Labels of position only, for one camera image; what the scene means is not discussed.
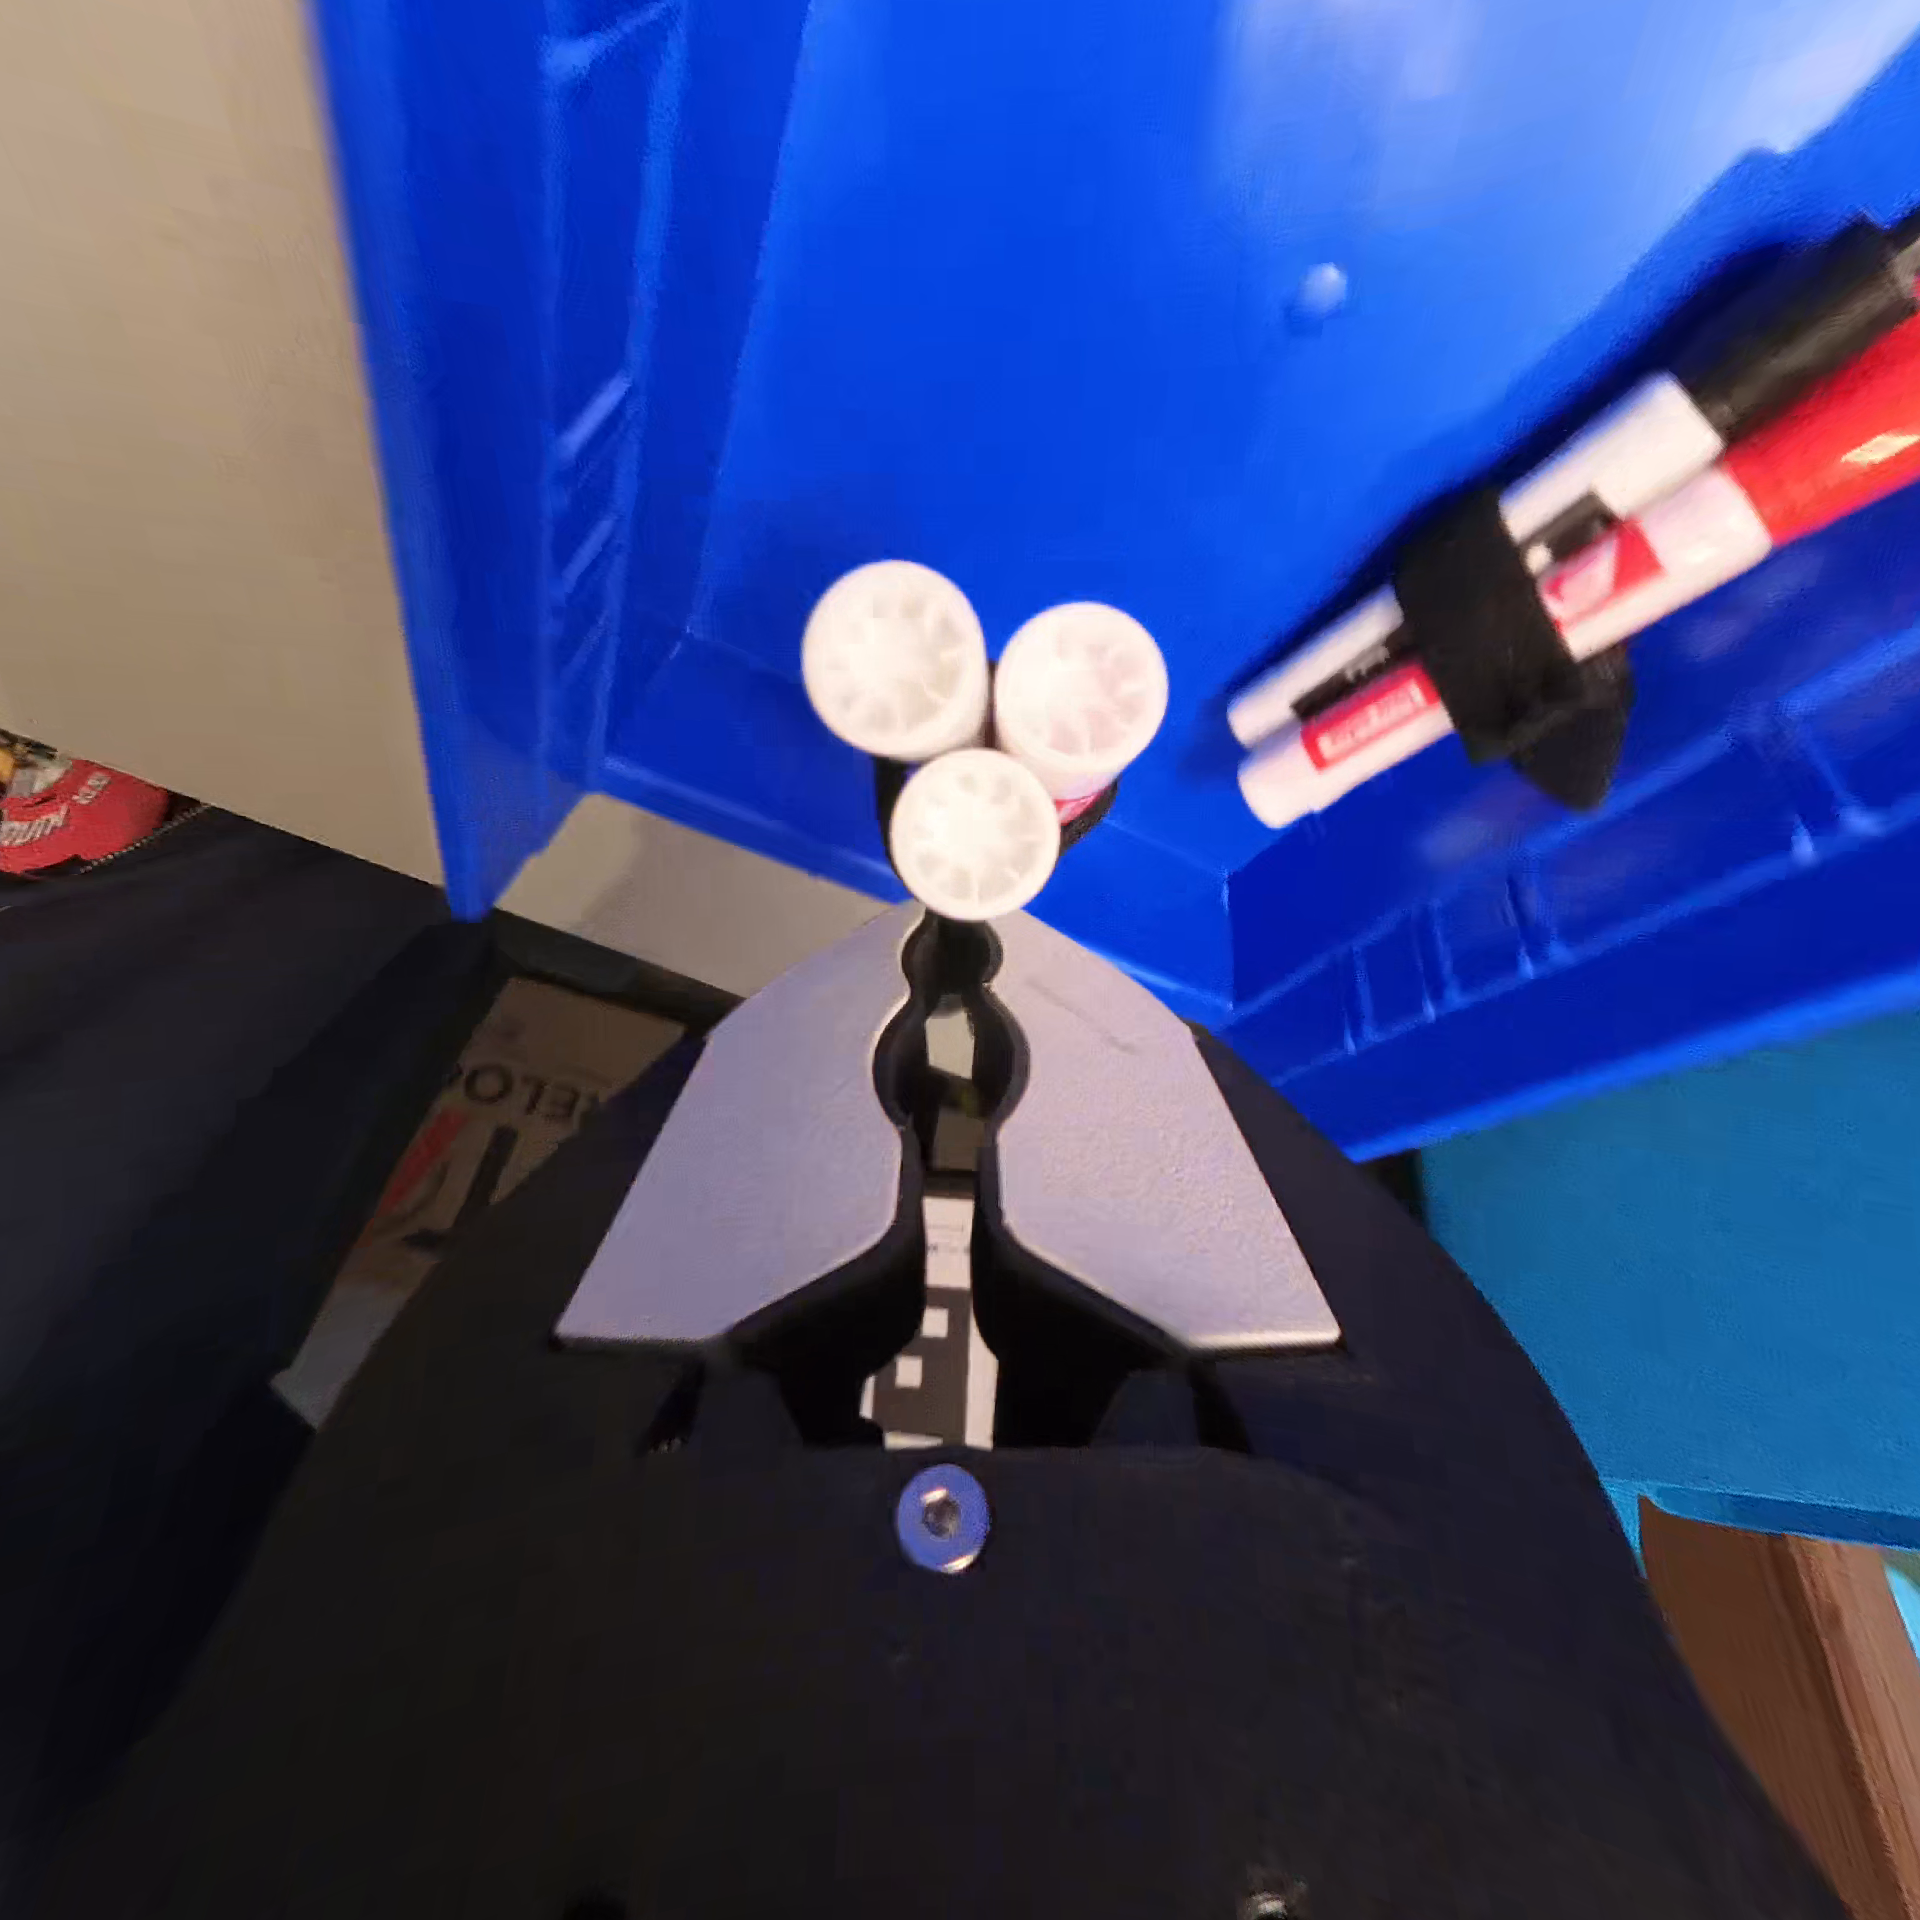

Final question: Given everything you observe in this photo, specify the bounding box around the black dry erase marker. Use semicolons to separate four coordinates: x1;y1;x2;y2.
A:
1224;210;1920;750

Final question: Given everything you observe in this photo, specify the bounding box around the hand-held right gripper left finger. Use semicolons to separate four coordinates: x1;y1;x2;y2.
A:
556;909;936;1374

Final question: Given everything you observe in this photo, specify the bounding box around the printed cardboard sheet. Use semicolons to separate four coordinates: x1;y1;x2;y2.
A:
277;968;725;1430

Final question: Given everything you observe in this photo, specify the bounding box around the wide black velcro strap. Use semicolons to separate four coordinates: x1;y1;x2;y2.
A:
1391;480;1641;816

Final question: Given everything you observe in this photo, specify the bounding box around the blue plastic bin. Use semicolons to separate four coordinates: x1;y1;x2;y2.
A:
310;0;1920;1160

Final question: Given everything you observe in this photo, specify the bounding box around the dark zip jacket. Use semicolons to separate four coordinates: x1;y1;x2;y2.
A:
0;805;723;1833

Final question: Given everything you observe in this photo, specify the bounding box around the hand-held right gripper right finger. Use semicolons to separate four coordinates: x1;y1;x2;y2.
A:
973;919;1347;1374

